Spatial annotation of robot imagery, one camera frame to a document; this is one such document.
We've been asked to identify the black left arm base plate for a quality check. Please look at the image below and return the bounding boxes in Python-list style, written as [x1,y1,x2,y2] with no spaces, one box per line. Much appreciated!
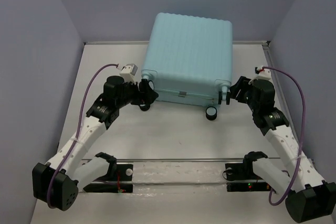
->
[83,163,133,194]

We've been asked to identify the light blue hard-shell suitcase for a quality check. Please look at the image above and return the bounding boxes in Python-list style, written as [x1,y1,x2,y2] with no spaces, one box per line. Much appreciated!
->
[141,13,233,121]

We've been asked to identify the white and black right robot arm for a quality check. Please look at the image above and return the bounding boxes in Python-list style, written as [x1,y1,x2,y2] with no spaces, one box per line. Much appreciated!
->
[227,76,335,223]

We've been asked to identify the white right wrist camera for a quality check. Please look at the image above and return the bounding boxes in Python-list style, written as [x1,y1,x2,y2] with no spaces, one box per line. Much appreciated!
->
[248,66,271,84]

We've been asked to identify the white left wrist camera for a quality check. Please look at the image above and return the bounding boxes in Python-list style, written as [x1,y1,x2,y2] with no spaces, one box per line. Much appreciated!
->
[117,63,138,83]

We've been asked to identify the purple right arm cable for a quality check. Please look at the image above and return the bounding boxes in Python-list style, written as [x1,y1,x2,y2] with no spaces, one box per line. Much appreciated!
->
[262,66,307,206]

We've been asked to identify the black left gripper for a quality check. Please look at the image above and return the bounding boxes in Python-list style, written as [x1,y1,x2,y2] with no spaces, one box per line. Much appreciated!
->
[116,79,158,108]

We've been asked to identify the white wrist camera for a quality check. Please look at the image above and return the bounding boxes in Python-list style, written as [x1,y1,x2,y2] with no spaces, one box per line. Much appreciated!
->
[248,66,271,84]
[117,63,138,83]

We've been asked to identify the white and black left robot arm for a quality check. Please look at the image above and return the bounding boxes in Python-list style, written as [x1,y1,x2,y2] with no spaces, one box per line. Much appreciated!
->
[32,76,159,211]

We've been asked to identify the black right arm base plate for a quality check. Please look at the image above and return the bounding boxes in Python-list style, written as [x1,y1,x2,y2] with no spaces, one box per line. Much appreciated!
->
[222,163,271,193]

